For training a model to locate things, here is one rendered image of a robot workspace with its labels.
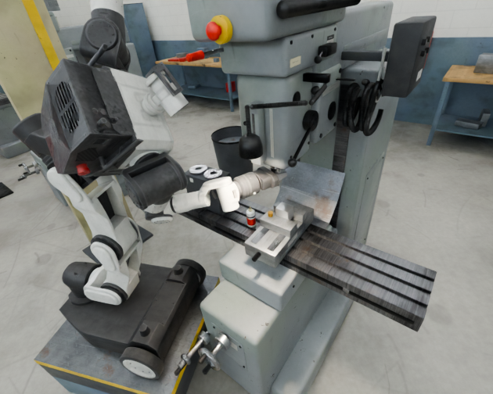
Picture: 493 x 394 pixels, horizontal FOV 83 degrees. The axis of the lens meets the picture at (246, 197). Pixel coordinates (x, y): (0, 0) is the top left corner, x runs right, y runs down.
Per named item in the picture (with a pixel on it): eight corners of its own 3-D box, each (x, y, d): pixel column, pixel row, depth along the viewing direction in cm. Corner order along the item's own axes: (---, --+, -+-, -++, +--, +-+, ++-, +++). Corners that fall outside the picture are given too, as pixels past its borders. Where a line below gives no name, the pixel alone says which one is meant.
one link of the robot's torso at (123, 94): (45, 209, 79) (111, 152, 60) (8, 102, 82) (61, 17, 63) (134, 195, 104) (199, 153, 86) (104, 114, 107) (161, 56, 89)
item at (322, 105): (317, 145, 106) (322, 73, 91) (264, 134, 119) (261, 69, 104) (337, 128, 118) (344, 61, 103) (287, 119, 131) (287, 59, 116)
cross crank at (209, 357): (214, 384, 111) (210, 370, 104) (194, 366, 117) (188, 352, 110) (239, 350, 121) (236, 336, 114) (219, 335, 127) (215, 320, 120)
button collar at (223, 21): (228, 44, 67) (225, 15, 64) (211, 44, 70) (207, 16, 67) (234, 43, 69) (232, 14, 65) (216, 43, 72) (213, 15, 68)
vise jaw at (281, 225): (289, 238, 114) (289, 231, 112) (260, 225, 122) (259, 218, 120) (296, 229, 118) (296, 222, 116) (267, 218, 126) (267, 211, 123)
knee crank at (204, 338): (180, 380, 121) (177, 374, 118) (170, 371, 125) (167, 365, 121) (214, 339, 135) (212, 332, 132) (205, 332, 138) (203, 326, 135)
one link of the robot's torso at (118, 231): (97, 263, 121) (34, 170, 95) (121, 236, 134) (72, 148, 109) (125, 266, 116) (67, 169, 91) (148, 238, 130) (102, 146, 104)
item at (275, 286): (282, 313, 116) (282, 296, 109) (220, 276, 135) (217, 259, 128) (331, 241, 147) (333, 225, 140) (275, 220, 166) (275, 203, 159)
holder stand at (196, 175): (220, 214, 142) (214, 181, 130) (189, 202, 153) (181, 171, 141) (234, 202, 150) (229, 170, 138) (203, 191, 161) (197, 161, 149)
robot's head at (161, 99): (162, 123, 80) (182, 107, 76) (137, 92, 77) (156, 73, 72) (172, 116, 85) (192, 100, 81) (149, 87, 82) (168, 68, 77)
